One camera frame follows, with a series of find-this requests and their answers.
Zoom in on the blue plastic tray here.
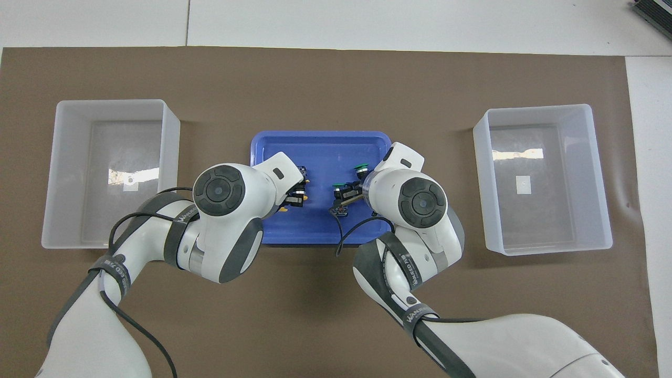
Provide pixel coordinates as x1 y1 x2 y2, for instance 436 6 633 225
248 130 394 246

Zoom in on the brown paper table mat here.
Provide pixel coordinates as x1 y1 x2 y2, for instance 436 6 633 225
0 46 659 378

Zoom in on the translucent white plastic box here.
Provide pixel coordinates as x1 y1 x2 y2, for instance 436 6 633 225
41 99 182 250
472 103 614 257

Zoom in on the black ribbed device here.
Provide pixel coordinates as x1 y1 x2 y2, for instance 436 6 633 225
632 0 672 33

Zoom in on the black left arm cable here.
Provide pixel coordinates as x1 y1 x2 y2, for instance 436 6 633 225
100 186 195 378

